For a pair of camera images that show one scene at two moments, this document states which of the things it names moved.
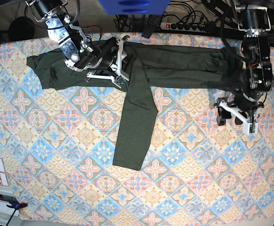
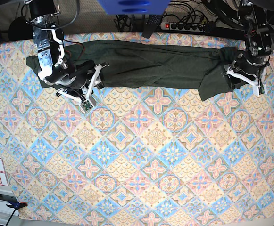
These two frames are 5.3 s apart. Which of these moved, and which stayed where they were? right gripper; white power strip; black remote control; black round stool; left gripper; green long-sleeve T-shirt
Moved: green long-sleeve T-shirt; left gripper; right gripper
Stayed: black round stool; black remote control; white power strip
